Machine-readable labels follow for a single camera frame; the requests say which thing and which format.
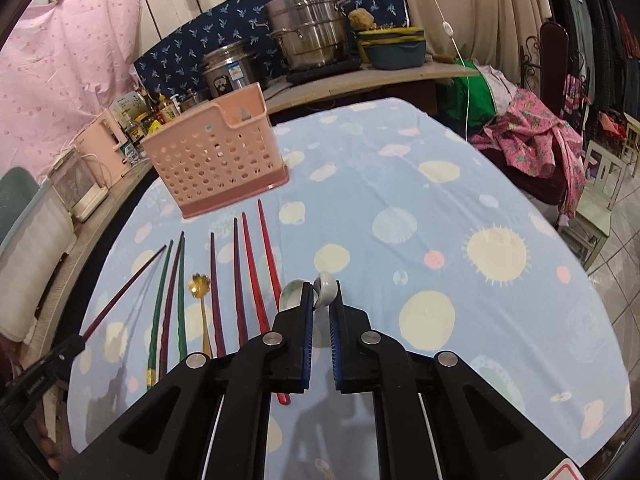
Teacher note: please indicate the dark wooden chair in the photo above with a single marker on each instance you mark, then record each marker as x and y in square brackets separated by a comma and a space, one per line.
[544, 58]

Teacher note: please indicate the dark red chopstick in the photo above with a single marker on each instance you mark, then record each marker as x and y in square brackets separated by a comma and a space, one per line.
[121, 292]
[164, 341]
[217, 320]
[241, 325]

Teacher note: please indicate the white power cord switch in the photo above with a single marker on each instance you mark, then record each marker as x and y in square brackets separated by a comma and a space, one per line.
[449, 31]

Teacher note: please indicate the steel rice cooker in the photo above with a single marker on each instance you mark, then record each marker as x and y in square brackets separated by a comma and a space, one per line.
[229, 68]

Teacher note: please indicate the gold flower spoon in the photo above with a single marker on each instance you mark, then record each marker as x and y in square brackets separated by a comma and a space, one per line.
[199, 288]

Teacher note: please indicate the person's left hand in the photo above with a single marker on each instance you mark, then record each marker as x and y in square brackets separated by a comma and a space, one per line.
[50, 450]

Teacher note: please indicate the pink dotted curtain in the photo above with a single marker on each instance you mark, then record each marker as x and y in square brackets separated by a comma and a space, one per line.
[63, 64]

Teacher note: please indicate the pink perforated utensil holder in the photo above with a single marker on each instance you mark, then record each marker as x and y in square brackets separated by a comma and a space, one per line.
[218, 153]

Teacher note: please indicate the beige curtain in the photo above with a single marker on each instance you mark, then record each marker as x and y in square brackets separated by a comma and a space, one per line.
[490, 32]

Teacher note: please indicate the white ribbed storage bin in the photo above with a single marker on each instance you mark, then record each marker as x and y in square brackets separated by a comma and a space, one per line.
[36, 230]

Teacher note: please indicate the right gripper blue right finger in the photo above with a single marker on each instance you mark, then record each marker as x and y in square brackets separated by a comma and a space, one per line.
[336, 345]

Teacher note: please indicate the green chopstick gold band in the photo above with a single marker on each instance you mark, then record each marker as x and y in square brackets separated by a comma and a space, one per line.
[181, 317]

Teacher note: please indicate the pink kettle appliance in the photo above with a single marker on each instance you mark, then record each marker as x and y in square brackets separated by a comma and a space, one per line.
[100, 145]

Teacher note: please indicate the pink floral cloth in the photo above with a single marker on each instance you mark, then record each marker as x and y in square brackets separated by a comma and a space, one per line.
[536, 142]

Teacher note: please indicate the condiment bottles group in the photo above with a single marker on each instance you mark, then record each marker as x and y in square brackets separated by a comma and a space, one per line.
[139, 115]

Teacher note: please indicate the white small stool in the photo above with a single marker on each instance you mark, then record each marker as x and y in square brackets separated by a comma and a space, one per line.
[587, 233]

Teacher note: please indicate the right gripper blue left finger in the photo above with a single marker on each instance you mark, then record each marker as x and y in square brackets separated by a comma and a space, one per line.
[307, 341]

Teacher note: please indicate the light blue patterned tablecloth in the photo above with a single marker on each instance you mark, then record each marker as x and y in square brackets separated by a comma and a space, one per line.
[426, 235]

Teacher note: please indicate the bright red chopstick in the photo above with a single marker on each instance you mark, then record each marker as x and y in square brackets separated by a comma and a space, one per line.
[261, 314]
[271, 261]

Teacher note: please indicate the green bag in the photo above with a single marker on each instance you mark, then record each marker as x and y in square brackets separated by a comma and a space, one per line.
[452, 97]

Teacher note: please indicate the dark teal lunch box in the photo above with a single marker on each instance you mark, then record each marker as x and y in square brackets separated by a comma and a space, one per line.
[393, 48]

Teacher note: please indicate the stacked steel steamer pot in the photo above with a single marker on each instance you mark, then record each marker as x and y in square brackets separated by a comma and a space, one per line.
[310, 33]

